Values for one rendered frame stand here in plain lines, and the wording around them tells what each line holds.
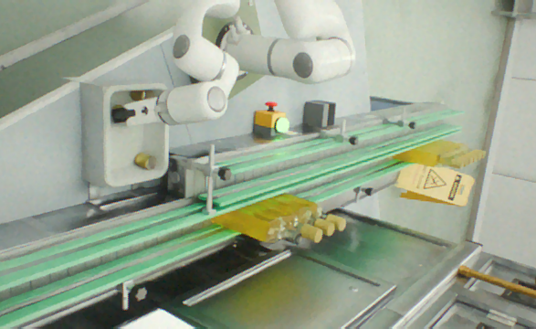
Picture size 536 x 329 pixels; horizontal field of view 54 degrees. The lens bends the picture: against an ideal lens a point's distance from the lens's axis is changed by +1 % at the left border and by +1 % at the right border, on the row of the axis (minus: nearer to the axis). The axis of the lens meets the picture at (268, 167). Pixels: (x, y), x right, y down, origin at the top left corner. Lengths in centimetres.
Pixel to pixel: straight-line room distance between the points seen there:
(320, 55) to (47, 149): 63
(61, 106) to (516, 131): 629
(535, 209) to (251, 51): 611
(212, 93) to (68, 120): 36
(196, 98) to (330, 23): 44
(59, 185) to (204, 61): 44
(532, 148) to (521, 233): 108
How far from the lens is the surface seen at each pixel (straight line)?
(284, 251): 146
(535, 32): 697
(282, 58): 125
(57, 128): 119
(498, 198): 724
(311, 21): 123
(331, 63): 121
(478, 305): 146
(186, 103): 101
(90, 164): 122
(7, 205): 118
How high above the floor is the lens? 176
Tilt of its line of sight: 36 degrees down
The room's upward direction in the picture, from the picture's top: 106 degrees clockwise
